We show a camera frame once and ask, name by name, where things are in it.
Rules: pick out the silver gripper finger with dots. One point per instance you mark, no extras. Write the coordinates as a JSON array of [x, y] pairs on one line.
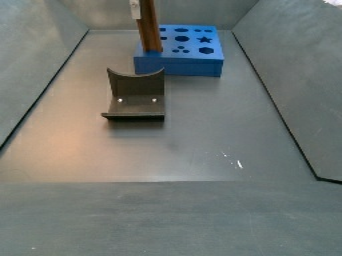
[[135, 9]]

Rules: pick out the brown arch-profile peg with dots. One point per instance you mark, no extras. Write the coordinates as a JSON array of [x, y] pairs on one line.
[[149, 28]]

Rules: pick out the blue shape-sorter block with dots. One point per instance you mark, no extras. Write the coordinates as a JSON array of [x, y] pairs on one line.
[[191, 52]]

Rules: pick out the black curved cradle stand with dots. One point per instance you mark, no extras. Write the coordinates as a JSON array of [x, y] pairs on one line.
[[138, 96]]

